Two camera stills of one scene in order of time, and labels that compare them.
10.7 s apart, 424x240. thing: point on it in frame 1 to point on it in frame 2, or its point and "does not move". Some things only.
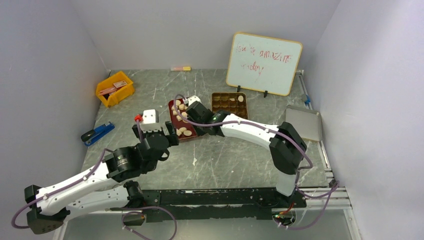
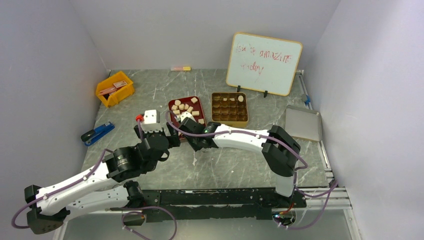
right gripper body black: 194,110 to 188,124
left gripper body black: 171,136 does not move
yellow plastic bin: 115,89 does not move
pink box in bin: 116,85 does not move
